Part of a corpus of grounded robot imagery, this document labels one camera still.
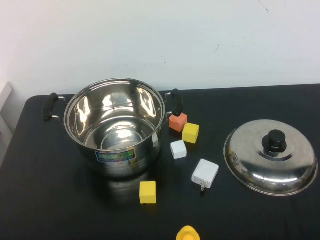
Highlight stainless steel lid black knob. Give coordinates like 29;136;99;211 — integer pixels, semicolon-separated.
223;119;319;197

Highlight orange foam cube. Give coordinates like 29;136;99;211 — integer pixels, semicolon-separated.
168;112;188;133

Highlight yellow foam cube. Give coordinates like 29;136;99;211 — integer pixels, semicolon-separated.
139;181;157;205
181;122;200;145

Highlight white foam cube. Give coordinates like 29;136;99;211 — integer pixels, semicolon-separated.
170;139;188;160

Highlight white plug charger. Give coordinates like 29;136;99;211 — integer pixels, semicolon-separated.
191;158;220;192

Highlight yellow rounded plastic object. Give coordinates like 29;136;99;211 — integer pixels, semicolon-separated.
175;225;202;240

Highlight white cabinet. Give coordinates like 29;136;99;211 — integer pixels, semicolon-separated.
0;81;20;167

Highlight stainless steel pot black handles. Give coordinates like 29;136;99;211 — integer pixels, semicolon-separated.
42;77;184;179

